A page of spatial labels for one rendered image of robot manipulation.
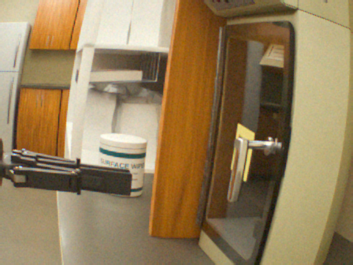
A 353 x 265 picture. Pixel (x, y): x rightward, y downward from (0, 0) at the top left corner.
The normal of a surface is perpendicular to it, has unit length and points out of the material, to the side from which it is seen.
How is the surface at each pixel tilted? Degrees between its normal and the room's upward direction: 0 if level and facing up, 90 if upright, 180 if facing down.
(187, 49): 90
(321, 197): 90
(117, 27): 93
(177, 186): 90
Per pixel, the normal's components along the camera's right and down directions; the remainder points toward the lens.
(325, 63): 0.24, 0.15
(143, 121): 0.03, 0.12
